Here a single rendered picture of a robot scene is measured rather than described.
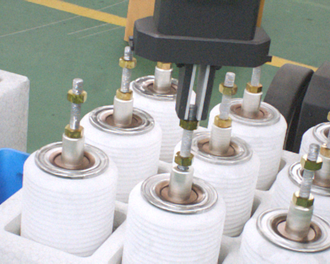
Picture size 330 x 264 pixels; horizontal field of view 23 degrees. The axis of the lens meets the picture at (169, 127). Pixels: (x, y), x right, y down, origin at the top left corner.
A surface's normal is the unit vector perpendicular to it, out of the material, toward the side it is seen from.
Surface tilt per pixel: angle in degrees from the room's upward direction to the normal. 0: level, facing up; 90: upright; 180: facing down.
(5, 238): 0
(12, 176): 88
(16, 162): 88
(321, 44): 0
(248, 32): 90
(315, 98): 45
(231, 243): 0
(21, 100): 90
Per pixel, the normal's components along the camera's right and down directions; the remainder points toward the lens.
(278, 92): -0.22, -0.43
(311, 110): -0.41, 0.34
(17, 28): 0.12, -0.90
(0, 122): 0.93, 0.26
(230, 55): 0.14, 0.43
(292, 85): -0.07, -0.59
